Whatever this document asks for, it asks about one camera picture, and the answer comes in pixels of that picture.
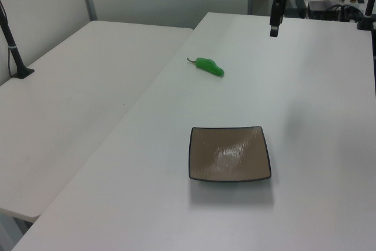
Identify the green chili pepper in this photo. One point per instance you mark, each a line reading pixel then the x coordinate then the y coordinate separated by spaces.
pixel 209 66

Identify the square brown ceramic plate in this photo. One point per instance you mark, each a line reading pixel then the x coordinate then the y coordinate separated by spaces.
pixel 229 154

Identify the black electronics box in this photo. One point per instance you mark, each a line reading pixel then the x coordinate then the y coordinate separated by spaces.
pixel 321 8

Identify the black clamped camera pole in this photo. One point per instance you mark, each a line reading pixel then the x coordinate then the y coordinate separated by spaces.
pixel 368 7

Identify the black camera pole, white band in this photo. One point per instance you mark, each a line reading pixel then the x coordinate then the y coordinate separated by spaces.
pixel 13 51

